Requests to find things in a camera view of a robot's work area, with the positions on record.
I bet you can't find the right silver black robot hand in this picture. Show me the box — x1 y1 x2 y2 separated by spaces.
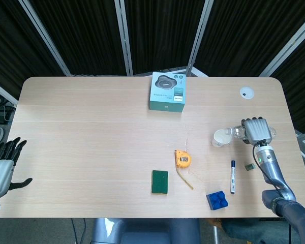
240 116 273 147

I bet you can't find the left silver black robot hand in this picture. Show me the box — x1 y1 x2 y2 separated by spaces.
0 137 33 198

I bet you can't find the clear plastic water bottle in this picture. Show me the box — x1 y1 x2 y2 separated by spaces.
225 126 277 141

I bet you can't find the white flower-print paper cup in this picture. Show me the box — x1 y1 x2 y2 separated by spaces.
211 129 232 148

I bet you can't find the blue white marker pen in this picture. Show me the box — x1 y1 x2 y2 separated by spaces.
229 160 236 194

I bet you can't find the black floor equipment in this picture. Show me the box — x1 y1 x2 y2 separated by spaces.
0 94 16 126

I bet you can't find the orange tape measure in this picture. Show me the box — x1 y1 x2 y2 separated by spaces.
174 149 194 190

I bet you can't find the blue toy building block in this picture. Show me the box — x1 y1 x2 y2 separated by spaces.
206 190 229 211

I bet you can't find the teal speaker product box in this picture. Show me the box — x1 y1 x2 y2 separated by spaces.
149 71 188 112

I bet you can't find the green yellow scrub sponge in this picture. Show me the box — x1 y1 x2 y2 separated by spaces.
150 170 169 196

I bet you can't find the grey metal table leg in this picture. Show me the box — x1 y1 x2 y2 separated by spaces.
212 225 220 244

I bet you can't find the grey blue robot torso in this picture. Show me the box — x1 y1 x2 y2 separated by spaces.
91 218 201 244

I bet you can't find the white table cable grommet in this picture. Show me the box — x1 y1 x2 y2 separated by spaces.
239 86 255 100

